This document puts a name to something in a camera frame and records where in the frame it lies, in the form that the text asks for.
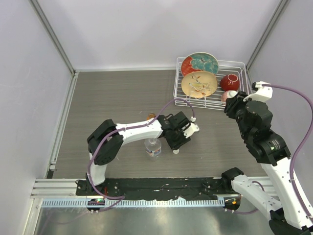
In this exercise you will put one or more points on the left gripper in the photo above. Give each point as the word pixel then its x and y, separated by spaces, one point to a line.
pixel 174 146

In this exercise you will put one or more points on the clear plastic water bottle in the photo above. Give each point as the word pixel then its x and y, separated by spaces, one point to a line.
pixel 153 148

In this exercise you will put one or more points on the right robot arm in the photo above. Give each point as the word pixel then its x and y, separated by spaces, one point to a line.
pixel 286 216

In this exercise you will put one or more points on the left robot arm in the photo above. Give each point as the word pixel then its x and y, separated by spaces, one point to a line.
pixel 105 142

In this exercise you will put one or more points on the orange juice bottle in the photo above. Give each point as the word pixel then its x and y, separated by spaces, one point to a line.
pixel 151 116

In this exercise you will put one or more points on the cream floral plate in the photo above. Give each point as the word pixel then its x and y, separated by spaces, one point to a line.
pixel 199 84

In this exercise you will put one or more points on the pink patterned bowl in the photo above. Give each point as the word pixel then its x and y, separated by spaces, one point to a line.
pixel 228 94

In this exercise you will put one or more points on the red bowl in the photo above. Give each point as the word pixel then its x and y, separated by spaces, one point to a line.
pixel 230 82

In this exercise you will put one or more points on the red and teal plate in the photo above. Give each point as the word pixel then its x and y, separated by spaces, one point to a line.
pixel 199 61

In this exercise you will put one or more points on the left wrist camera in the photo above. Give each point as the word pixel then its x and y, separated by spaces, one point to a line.
pixel 192 128

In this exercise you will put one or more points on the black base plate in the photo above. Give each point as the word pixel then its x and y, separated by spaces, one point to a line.
pixel 160 189

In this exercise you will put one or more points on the white wire dish rack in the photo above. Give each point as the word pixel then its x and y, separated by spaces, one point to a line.
pixel 213 101

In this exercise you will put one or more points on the white slotted cable duct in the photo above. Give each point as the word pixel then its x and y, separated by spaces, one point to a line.
pixel 96 202

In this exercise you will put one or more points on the aluminium frame rail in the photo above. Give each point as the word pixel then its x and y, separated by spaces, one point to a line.
pixel 54 188

